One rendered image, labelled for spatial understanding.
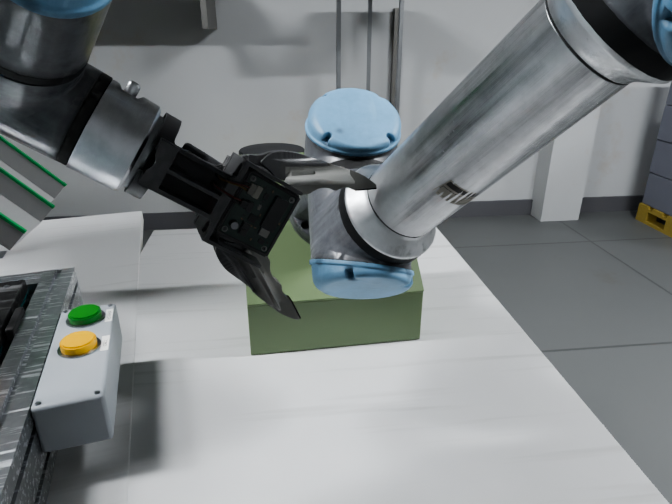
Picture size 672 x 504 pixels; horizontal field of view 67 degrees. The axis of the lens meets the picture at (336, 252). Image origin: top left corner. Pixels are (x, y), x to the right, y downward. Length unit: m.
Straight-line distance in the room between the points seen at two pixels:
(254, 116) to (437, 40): 1.33
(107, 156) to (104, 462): 0.39
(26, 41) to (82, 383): 0.38
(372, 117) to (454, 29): 3.17
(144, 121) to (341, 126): 0.28
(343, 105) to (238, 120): 3.01
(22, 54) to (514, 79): 0.32
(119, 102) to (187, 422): 0.42
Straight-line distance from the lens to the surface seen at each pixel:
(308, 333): 0.78
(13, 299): 0.83
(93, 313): 0.74
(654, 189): 4.37
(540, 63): 0.39
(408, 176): 0.47
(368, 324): 0.79
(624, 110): 4.44
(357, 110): 0.64
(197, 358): 0.81
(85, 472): 0.68
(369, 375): 0.75
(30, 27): 0.35
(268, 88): 3.61
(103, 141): 0.40
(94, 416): 0.62
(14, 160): 1.22
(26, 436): 0.61
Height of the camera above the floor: 1.31
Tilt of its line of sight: 23 degrees down
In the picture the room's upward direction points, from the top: straight up
